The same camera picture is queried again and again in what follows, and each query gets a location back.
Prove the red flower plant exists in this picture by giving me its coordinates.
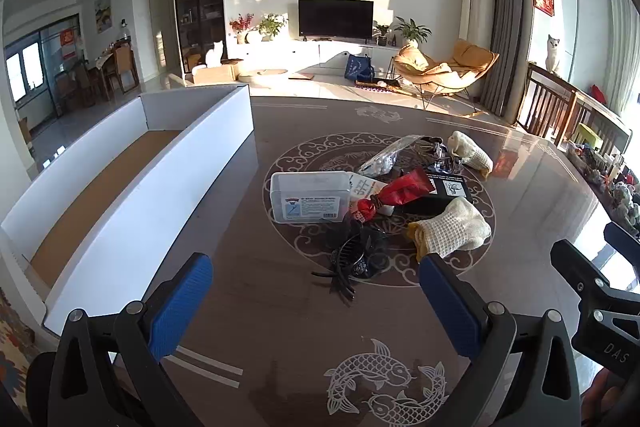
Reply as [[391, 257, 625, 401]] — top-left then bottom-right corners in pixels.
[[230, 13, 255, 45]]

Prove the large red snack packet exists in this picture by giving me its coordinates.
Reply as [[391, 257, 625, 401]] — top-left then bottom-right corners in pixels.
[[377, 168, 435, 208]]

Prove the dark wooden chair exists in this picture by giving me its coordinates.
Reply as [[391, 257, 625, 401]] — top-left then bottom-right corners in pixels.
[[552, 92, 633, 158], [515, 63, 576, 142]]

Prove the black mesh hair bow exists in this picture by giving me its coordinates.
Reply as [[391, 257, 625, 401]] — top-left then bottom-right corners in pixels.
[[327, 222, 396, 280]]

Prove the patterned cushion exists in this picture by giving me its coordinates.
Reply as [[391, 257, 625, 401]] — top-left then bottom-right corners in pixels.
[[0, 287, 36, 427]]

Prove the grey curtain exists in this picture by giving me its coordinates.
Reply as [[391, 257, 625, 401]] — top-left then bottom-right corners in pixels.
[[480, 0, 531, 118]]

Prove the broad-leaf green potted plant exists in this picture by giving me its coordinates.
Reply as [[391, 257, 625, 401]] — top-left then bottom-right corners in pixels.
[[392, 17, 432, 48]]

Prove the black hair claw clip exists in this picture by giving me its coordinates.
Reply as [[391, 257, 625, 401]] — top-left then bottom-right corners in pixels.
[[311, 234, 368, 303]]

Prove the brown cardboard box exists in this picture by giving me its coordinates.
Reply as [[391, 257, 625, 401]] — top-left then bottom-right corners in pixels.
[[192, 63, 241, 85]]

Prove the person's right hand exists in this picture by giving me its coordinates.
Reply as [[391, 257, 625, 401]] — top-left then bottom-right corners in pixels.
[[582, 367, 626, 427]]

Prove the white cat with grey head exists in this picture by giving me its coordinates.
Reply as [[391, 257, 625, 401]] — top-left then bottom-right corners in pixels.
[[545, 34, 562, 74]]

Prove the white cardboard box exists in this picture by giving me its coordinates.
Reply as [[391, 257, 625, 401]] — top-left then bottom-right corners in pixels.
[[0, 83, 258, 338]]

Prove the black printed box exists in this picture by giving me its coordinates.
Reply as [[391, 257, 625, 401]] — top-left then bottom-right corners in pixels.
[[400, 174, 473, 215]]

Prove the bunch of metal hair clips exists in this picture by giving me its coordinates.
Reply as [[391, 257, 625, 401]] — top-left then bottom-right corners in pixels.
[[417, 136, 463, 172]]

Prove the blue tote bag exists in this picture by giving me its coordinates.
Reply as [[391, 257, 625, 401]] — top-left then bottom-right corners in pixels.
[[344, 53, 375, 82]]

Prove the black television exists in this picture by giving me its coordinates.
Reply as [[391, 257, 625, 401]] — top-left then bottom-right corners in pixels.
[[298, 0, 375, 42]]

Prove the white television cabinet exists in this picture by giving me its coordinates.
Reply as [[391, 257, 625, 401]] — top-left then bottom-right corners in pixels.
[[227, 39, 406, 75]]

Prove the small red snack packet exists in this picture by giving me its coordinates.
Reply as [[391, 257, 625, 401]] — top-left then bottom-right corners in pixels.
[[350, 199, 381, 223]]

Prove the knitted glove with yellow cuff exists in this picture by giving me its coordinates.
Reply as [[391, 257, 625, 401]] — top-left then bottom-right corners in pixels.
[[407, 197, 492, 263]]

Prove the bag of cotton swabs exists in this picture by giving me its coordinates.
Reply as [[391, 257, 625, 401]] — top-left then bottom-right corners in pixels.
[[358, 135, 426, 178]]

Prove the clear plastic box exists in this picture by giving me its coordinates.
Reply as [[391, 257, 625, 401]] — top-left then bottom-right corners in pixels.
[[269, 171, 354, 225]]

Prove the orange lounge chair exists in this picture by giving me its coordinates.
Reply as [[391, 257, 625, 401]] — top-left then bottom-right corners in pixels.
[[390, 39, 501, 108]]

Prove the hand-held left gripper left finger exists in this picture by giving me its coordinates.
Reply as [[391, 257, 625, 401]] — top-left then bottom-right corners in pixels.
[[47, 252, 215, 427]]

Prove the cream knitted glove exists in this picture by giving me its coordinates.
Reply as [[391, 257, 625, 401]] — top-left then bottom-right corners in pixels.
[[447, 131, 494, 172]]

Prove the dining table with chairs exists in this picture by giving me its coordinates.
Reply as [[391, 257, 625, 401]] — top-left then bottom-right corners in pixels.
[[52, 42, 141, 108]]

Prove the framed wall painting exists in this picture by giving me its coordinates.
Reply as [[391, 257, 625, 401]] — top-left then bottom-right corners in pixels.
[[94, 0, 112, 34]]

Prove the white sheer curtain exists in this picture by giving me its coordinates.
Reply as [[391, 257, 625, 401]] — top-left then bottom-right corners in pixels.
[[607, 0, 640, 122]]

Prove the covered standing air conditioner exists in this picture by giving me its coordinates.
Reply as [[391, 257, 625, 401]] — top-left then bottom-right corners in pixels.
[[461, 0, 497, 58]]

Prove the white sunscreen tube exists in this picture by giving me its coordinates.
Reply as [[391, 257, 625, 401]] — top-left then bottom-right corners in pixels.
[[345, 174, 388, 212]]

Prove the row of small ornaments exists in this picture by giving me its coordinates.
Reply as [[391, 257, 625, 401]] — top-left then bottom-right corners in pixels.
[[565, 122, 640, 238]]

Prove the bushy green potted plant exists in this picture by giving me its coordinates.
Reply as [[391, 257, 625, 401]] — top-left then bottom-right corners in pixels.
[[257, 13, 289, 42]]

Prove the purple floor mat with toys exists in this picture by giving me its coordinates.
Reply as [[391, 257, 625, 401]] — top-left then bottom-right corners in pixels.
[[356, 79, 406, 92]]

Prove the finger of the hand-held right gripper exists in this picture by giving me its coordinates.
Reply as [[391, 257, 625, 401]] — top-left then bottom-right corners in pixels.
[[603, 222, 640, 258], [550, 239, 613, 293]]

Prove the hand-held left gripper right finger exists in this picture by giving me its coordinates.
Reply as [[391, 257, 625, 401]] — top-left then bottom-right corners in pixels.
[[418, 253, 581, 427]]

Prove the white interior door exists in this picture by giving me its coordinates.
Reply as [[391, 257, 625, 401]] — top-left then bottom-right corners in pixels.
[[147, 0, 176, 68]]

